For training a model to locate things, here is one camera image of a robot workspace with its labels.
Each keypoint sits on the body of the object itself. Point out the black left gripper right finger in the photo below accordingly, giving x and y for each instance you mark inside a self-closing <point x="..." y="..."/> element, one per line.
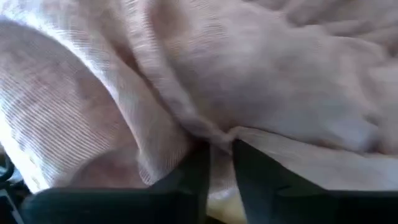
<point x="295" y="208"/>

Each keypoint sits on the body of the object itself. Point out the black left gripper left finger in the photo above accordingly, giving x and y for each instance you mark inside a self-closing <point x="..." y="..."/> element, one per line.
<point x="124" y="207"/>

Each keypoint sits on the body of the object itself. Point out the pink woven garment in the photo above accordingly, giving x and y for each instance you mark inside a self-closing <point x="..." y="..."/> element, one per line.
<point x="248" y="77"/>

